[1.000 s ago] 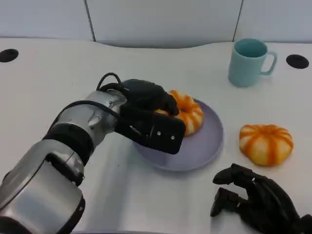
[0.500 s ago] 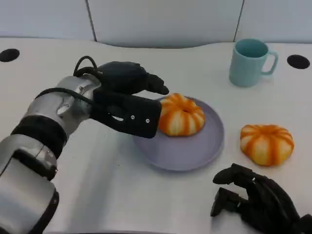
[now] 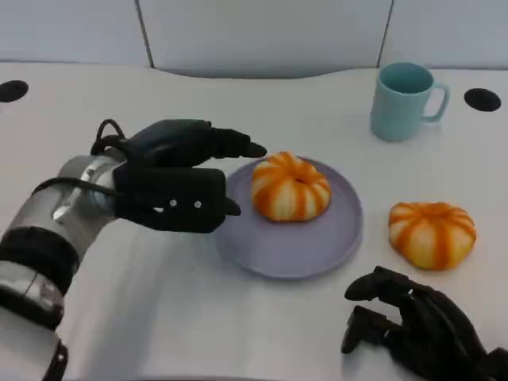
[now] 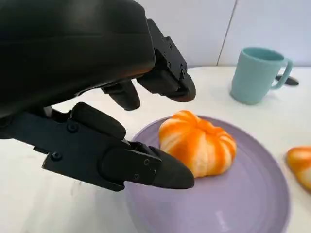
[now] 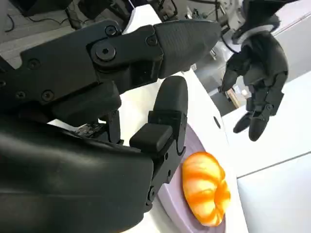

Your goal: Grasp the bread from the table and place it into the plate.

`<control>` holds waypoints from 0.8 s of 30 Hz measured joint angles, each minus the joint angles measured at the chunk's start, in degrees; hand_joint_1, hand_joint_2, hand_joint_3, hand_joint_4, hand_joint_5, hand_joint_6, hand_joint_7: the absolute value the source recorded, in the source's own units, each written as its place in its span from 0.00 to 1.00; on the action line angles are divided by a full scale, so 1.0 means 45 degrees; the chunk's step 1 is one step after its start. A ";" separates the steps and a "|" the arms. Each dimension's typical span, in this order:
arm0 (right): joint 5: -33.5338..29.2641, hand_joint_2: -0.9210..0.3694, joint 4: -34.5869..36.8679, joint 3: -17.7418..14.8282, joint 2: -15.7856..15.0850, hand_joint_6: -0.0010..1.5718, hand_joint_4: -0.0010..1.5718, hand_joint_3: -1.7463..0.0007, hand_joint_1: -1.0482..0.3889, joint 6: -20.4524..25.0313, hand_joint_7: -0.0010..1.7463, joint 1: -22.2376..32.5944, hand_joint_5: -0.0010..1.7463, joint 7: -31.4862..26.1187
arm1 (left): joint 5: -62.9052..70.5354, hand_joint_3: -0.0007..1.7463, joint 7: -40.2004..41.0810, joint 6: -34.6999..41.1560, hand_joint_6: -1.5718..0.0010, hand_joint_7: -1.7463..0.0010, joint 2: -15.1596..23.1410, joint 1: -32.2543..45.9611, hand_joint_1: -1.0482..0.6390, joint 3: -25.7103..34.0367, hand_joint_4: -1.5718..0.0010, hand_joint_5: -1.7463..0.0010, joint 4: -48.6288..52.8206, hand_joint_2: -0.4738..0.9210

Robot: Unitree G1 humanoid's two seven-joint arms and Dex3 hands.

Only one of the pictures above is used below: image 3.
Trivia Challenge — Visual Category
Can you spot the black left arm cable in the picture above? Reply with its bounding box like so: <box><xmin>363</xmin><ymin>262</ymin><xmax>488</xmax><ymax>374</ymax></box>
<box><xmin>90</xmin><ymin>118</ymin><xmax>130</xmax><ymax>156</ymax></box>

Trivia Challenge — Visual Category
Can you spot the grey partition panel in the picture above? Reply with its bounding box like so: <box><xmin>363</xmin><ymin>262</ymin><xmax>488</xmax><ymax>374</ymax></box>
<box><xmin>137</xmin><ymin>0</ymin><xmax>394</xmax><ymax>79</ymax></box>
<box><xmin>376</xmin><ymin>0</ymin><xmax>508</xmax><ymax>71</ymax></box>
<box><xmin>0</xmin><ymin>0</ymin><xmax>154</xmax><ymax>68</ymax></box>

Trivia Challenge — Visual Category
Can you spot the pale green mug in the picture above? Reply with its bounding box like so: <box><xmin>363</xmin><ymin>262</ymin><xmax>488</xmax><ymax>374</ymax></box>
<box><xmin>370</xmin><ymin>62</ymin><xmax>451</xmax><ymax>143</ymax></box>

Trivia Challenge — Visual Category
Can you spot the orange white toy bread roll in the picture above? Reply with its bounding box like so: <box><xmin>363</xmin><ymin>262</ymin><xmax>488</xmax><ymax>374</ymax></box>
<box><xmin>387</xmin><ymin>201</ymin><xmax>477</xmax><ymax>271</ymax></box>
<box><xmin>251</xmin><ymin>151</ymin><xmax>333</xmax><ymax>223</ymax></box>

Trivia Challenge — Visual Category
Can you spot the lilac plate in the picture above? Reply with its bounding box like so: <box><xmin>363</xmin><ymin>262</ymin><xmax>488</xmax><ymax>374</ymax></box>
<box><xmin>216</xmin><ymin>156</ymin><xmax>364</xmax><ymax>281</ymax></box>

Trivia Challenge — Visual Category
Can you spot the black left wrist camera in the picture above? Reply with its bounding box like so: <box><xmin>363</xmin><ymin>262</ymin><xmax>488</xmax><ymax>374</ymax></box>
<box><xmin>113</xmin><ymin>164</ymin><xmax>227</xmax><ymax>234</ymax></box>

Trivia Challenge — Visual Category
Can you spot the black table cable grommet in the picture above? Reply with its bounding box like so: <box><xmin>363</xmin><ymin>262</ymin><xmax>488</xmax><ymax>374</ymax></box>
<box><xmin>463</xmin><ymin>87</ymin><xmax>502</xmax><ymax>113</ymax></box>
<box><xmin>0</xmin><ymin>79</ymin><xmax>29</xmax><ymax>103</ymax></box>

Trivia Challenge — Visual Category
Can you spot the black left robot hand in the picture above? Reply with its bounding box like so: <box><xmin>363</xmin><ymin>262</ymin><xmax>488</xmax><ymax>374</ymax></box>
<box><xmin>121</xmin><ymin>118</ymin><xmax>268</xmax><ymax>217</ymax></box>

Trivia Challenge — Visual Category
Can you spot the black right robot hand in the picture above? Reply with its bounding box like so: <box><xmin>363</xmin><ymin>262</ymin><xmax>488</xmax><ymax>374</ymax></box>
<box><xmin>340</xmin><ymin>265</ymin><xmax>508</xmax><ymax>381</ymax></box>

